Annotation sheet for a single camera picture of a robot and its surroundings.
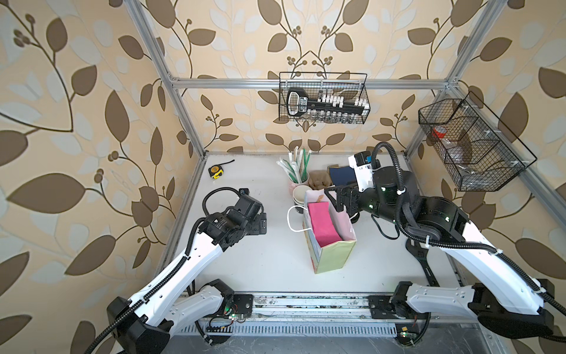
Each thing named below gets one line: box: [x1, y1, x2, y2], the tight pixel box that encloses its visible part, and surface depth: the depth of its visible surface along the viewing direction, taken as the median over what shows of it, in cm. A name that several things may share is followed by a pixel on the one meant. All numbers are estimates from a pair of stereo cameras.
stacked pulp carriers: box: [308, 169, 333, 191], surface depth 107 cm
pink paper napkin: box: [307, 201, 343, 248], surface depth 79 cm
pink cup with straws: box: [276, 146, 312, 195], surface depth 98 cm
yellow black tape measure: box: [208, 159, 236, 180], surface depth 113 cm
